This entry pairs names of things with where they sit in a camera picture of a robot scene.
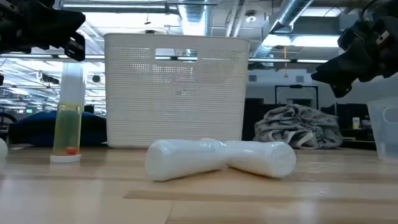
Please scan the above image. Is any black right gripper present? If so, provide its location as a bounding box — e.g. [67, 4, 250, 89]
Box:
[310, 15, 398, 99]

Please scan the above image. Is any white perforated plastic basket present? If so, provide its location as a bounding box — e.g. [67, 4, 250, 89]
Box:
[103, 32, 251, 149]

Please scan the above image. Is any black metal stand frame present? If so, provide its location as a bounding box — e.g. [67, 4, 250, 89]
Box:
[274, 84, 320, 108]

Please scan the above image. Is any silver ceiling air duct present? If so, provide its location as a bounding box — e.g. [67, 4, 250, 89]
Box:
[251, 0, 315, 58]

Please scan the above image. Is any white gauze roll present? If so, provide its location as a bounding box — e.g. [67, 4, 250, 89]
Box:
[225, 139, 298, 180]
[144, 138, 229, 182]

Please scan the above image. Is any blue fabric pouch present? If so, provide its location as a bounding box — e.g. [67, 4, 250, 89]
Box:
[8, 110, 108, 147]

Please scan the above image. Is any clear plastic cup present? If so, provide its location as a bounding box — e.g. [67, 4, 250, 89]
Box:
[366, 97, 398, 163]

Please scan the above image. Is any grey patterned cloth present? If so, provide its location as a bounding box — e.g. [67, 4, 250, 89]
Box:
[253, 104, 345, 150]

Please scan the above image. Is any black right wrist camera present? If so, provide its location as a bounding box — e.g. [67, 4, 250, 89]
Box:
[337, 19, 385, 60]

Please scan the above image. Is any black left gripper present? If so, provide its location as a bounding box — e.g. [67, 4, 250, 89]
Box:
[0, 0, 86, 62]

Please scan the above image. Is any yellow vial with white cap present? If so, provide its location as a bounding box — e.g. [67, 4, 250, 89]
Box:
[49, 102, 84, 164]

